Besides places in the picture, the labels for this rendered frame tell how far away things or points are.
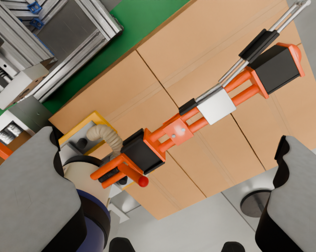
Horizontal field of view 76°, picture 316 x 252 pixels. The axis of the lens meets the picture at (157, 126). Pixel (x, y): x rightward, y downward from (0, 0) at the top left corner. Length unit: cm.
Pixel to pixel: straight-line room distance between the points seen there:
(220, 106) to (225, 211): 208
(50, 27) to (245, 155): 133
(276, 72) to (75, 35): 113
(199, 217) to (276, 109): 165
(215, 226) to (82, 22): 236
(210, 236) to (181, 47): 231
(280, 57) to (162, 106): 67
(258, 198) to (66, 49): 213
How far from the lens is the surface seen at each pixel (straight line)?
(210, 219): 256
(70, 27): 138
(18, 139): 119
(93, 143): 68
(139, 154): 52
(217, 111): 48
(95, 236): 52
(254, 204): 245
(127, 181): 75
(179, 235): 274
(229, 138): 118
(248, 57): 45
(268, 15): 104
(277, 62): 48
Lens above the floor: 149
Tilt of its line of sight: 61 degrees down
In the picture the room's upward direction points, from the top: 178 degrees counter-clockwise
